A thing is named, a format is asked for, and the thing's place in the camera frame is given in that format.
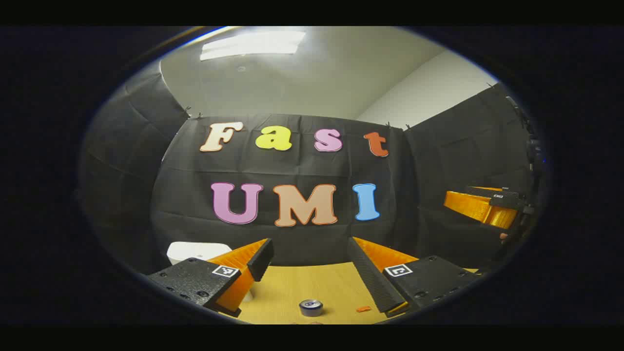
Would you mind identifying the blue pop can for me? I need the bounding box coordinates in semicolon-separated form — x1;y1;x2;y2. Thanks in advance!
299;299;324;317

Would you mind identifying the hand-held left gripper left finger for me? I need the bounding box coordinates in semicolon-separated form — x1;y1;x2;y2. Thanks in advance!
148;238;274;318

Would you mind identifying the white desktop garbage bin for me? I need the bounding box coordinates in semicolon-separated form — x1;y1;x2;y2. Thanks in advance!
167;241;254;302

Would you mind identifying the ceiling light panel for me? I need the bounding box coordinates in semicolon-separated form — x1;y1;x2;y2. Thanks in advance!
200;31;307;61

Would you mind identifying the black backdrop cloth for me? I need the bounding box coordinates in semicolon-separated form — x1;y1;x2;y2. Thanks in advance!
78;61;546;293

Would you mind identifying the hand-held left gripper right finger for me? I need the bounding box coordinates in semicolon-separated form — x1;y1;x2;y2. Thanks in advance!
347;237;482;318

